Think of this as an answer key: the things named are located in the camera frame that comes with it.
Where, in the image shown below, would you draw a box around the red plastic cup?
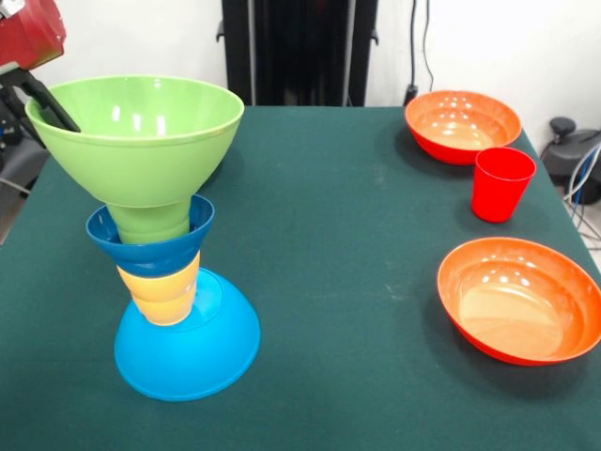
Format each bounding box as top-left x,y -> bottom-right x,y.
470,147 -> 538,224

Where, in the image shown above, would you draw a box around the black wall cable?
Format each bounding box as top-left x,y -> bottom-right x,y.
404,0 -> 436,107

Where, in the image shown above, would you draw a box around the blue and white cables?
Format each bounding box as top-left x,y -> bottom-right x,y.
565,143 -> 601,241

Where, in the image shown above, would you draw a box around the light green plastic bowl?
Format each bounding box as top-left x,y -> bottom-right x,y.
23,75 -> 246,210

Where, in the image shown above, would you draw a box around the dark green tablecloth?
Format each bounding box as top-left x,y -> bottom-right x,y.
0,102 -> 601,451

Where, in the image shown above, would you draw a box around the black equipment box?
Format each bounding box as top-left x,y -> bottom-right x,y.
0,98 -> 24,156

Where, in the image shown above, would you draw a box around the yellow stepped plastic cup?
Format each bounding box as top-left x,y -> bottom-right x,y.
116,251 -> 202,327

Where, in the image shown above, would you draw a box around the orange plastic bowl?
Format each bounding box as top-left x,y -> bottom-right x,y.
404,89 -> 523,166
436,237 -> 601,366

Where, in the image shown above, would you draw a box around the light blue plastic bowl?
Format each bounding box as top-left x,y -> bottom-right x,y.
114,267 -> 262,402

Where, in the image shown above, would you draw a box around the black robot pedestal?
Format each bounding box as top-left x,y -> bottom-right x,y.
216,0 -> 380,107

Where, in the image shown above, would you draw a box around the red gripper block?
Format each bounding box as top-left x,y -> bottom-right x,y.
0,0 -> 83,150

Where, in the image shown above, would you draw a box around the green stepped plastic cup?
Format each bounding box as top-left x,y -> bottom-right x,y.
107,196 -> 193,245

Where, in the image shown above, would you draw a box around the dark blue plastic bowl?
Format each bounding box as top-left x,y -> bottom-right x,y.
85,192 -> 217,277

